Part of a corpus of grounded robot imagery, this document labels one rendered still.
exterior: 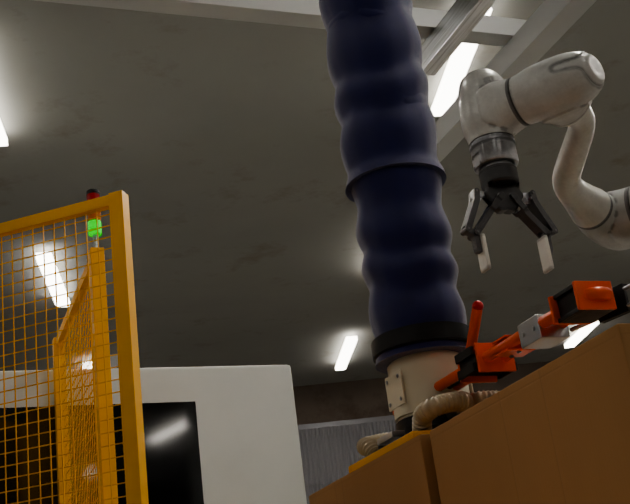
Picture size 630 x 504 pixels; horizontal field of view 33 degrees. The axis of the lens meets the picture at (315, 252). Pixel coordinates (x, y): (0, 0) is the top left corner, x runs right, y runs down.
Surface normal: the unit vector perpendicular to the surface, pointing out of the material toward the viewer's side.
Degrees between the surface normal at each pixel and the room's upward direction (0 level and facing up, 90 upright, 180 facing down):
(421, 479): 90
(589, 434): 90
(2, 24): 180
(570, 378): 90
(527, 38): 90
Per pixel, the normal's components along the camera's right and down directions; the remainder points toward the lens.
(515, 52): -0.93, -0.02
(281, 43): 0.12, 0.92
